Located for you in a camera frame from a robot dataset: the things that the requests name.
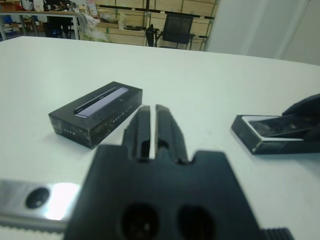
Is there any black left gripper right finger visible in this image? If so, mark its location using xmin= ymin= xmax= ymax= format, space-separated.
xmin=154 ymin=103 xmax=189 ymax=165

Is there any person with black hair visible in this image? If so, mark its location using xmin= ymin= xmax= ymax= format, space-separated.
xmin=44 ymin=0 xmax=76 ymax=40

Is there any yellowish plastic sack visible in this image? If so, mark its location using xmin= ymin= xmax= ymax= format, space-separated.
xmin=79 ymin=11 xmax=111 ymax=42

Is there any black box base white insert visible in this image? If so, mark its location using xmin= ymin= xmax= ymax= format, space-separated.
xmin=231 ymin=114 xmax=320 ymax=155

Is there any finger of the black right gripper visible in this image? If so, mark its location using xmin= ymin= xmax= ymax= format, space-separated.
xmin=303 ymin=124 xmax=320 ymax=148
xmin=282 ymin=93 xmax=320 ymax=117

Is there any pink white carton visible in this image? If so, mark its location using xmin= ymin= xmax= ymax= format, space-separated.
xmin=86 ymin=0 xmax=97 ymax=16

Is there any black box lid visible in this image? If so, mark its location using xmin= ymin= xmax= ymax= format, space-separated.
xmin=48 ymin=80 xmax=143 ymax=150

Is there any black slim camera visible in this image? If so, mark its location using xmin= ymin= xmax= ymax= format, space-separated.
xmin=248 ymin=116 xmax=318 ymax=138

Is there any white frame desk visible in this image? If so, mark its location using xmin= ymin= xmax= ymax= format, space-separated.
xmin=0 ymin=10 xmax=81 ymax=41

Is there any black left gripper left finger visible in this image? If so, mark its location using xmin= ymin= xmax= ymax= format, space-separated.
xmin=122 ymin=105 xmax=153 ymax=161

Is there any black mesh office chair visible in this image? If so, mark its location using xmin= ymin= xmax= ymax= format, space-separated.
xmin=159 ymin=12 xmax=196 ymax=51

